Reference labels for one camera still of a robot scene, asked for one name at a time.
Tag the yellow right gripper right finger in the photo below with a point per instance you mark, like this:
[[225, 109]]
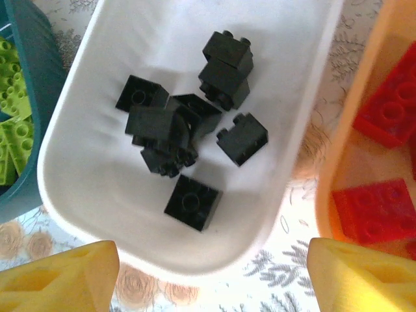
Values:
[[357, 282]]

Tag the orange plastic container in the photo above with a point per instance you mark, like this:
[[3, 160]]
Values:
[[338, 156]]

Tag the green lego brick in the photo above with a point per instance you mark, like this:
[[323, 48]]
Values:
[[16, 143], [14, 97], [8, 53]]

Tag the teal plastic container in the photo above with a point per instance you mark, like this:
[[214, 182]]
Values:
[[45, 81]]

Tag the red lego brick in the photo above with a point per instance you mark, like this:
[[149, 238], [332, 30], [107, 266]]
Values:
[[390, 110], [373, 211]]

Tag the black lego brick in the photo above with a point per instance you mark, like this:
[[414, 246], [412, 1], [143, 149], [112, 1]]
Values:
[[227, 48], [242, 139], [169, 161], [193, 203], [151, 122], [195, 109], [224, 86], [139, 94]]

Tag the white plastic container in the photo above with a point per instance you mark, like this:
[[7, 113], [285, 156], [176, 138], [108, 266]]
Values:
[[260, 81]]

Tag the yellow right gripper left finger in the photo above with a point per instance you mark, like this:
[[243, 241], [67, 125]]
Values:
[[65, 286]]

